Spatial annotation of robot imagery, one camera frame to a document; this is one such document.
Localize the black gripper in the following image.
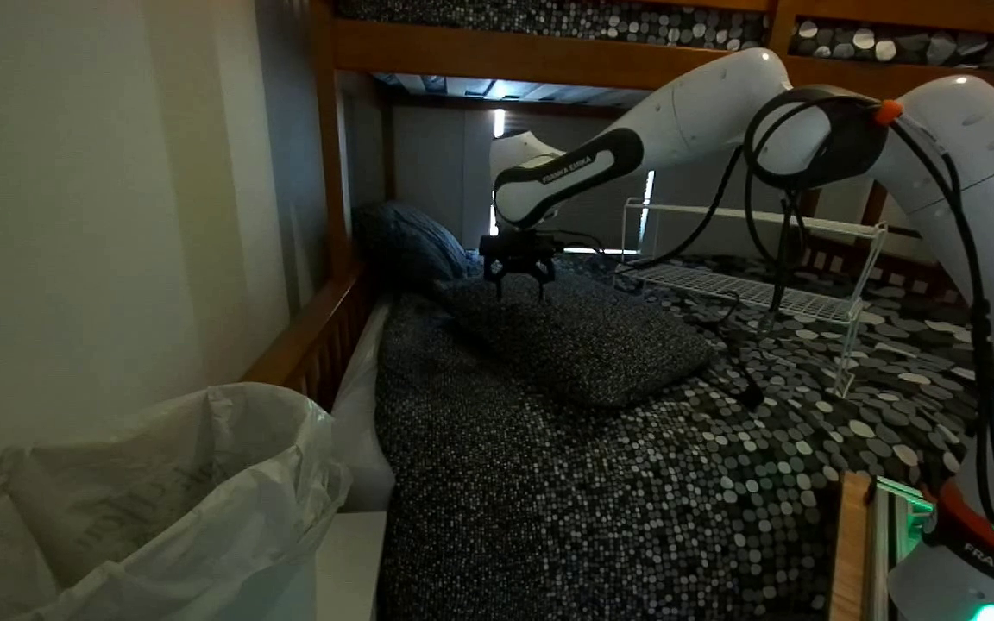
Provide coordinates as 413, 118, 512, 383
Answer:
479, 233, 554, 304

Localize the black dotted pillow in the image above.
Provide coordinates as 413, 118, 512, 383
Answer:
447, 276, 714, 411

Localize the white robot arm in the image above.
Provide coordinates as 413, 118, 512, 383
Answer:
485, 48, 994, 528

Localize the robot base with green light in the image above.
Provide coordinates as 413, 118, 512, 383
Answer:
869, 480, 994, 621

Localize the blue pillow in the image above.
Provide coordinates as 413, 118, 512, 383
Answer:
351, 203, 476, 286

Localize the black dotted bed duvet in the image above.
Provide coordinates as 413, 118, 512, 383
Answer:
377, 259, 976, 621

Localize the white bed mattress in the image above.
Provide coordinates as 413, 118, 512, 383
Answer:
331, 304, 398, 512

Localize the clear acrylic stand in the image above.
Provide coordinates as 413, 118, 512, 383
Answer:
603, 195, 890, 402

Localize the grey window blind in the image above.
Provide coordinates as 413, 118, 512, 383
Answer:
394, 106, 730, 251

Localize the white plastic bag bin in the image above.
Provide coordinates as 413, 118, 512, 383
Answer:
0, 383, 348, 621

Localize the wooden bunk bed frame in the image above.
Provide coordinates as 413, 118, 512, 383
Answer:
249, 0, 994, 402

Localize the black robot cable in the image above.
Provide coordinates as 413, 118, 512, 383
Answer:
622, 90, 994, 544

